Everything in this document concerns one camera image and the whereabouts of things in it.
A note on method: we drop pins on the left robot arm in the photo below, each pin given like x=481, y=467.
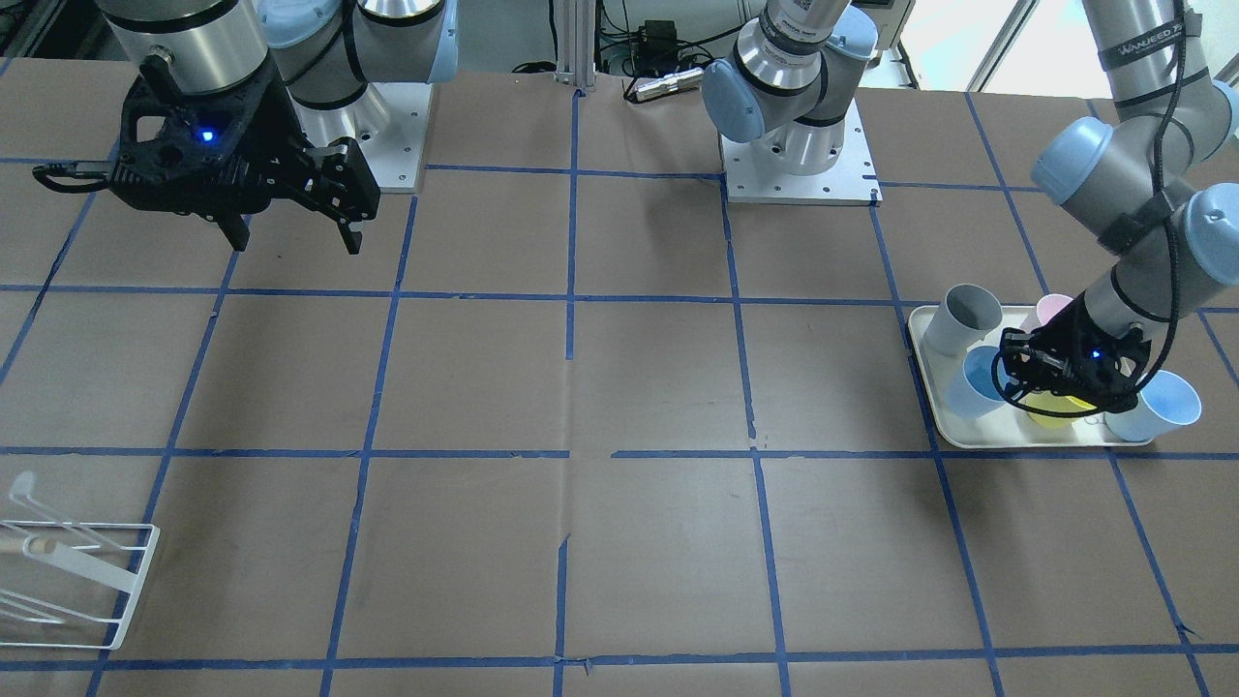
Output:
x=793, y=71

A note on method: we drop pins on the yellow plastic cup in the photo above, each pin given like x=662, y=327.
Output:
x=1054, y=412

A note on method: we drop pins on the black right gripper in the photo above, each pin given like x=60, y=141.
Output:
x=274, y=147

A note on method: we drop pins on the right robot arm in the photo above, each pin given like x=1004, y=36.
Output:
x=327, y=52

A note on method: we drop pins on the white plastic tray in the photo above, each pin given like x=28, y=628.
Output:
x=1004, y=428

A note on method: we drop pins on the pink plastic cup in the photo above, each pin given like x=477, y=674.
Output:
x=1044, y=311

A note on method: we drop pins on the white wire cup rack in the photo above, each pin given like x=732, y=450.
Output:
x=68, y=584

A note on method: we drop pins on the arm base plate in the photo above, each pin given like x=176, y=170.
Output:
x=798, y=164
x=390, y=121

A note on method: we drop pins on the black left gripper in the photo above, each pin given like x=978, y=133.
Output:
x=1057, y=353

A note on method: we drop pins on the grey plastic cup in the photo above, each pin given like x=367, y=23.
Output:
x=967, y=313

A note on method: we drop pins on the light blue plastic cup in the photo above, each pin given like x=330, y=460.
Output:
x=973, y=391

